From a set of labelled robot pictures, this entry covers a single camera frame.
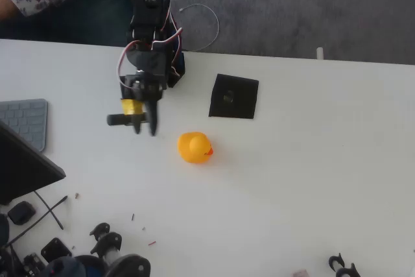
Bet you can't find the dark grey metal mounting plate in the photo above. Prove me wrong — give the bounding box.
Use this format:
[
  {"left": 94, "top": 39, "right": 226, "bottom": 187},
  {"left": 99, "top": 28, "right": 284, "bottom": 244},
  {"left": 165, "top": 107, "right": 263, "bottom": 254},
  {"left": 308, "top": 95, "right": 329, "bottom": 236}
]
[{"left": 40, "top": 237, "right": 73, "bottom": 263}]

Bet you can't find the person in floral shirt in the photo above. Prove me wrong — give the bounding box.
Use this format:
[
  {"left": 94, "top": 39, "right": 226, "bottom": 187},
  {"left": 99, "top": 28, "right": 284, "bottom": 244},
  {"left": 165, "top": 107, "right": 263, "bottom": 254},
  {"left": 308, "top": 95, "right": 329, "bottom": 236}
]
[{"left": 0, "top": 0, "right": 137, "bottom": 47}]

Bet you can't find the thin white cable loop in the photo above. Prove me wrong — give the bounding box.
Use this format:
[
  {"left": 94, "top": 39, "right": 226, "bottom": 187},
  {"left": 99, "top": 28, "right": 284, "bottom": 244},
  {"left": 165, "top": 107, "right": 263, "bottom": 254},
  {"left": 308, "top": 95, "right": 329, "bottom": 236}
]
[{"left": 178, "top": 3, "right": 220, "bottom": 53}]

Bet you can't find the black square pad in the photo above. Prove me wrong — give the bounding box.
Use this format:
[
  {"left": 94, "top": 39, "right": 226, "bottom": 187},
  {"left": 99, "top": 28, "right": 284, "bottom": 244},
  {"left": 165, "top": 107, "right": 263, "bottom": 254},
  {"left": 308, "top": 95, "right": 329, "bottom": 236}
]
[{"left": 207, "top": 73, "right": 260, "bottom": 120}]

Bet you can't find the yellow rubber duck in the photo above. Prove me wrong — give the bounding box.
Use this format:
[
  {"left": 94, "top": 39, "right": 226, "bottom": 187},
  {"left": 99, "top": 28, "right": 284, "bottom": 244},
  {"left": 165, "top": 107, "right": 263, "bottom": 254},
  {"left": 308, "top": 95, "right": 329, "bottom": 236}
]
[{"left": 176, "top": 131, "right": 215, "bottom": 165}]

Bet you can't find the small circuit board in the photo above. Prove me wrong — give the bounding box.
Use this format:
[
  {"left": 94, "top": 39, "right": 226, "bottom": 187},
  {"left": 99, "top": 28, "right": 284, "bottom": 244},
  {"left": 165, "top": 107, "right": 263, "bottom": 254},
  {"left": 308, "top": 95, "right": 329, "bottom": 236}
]
[{"left": 22, "top": 252, "right": 46, "bottom": 274}]

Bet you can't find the black pouch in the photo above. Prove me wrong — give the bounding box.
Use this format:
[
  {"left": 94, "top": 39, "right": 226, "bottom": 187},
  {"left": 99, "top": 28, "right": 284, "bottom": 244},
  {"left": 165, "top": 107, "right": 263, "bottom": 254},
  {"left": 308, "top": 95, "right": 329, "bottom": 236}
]
[{"left": 7, "top": 201, "right": 37, "bottom": 226}]

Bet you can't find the black rod with thick tip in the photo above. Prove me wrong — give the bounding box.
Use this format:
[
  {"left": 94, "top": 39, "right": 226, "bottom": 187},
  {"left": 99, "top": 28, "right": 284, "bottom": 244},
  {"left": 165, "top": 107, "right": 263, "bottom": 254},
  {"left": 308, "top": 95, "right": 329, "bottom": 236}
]
[{"left": 34, "top": 190, "right": 65, "bottom": 231}]

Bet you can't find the black stick camera yellow tape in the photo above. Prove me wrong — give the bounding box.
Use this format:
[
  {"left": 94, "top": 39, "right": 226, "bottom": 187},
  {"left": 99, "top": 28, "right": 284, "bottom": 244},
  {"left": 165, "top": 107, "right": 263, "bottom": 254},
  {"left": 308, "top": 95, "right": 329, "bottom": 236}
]
[{"left": 106, "top": 97, "right": 150, "bottom": 126}]

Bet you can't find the thin black stylus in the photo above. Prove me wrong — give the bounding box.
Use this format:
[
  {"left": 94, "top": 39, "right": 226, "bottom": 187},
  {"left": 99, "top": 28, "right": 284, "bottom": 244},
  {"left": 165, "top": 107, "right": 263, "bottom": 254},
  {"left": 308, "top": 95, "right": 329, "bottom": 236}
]
[{"left": 5, "top": 195, "right": 69, "bottom": 248}]

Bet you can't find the grey keyboard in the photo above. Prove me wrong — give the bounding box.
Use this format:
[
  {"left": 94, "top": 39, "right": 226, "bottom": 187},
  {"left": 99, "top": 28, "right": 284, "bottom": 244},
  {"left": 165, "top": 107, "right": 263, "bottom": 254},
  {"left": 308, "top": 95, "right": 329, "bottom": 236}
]
[{"left": 0, "top": 98, "right": 49, "bottom": 152}]

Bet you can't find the person's bare forearm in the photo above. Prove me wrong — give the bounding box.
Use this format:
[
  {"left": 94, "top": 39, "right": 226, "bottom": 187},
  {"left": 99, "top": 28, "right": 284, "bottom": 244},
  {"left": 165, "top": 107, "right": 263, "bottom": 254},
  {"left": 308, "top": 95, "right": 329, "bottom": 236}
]
[{"left": 0, "top": 0, "right": 23, "bottom": 22}]

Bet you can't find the dark laptop screen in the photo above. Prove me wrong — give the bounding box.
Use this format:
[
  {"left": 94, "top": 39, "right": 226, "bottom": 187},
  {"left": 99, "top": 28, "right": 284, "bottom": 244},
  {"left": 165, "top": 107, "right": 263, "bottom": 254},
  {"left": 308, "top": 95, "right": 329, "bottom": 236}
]
[{"left": 0, "top": 119, "right": 67, "bottom": 206}]

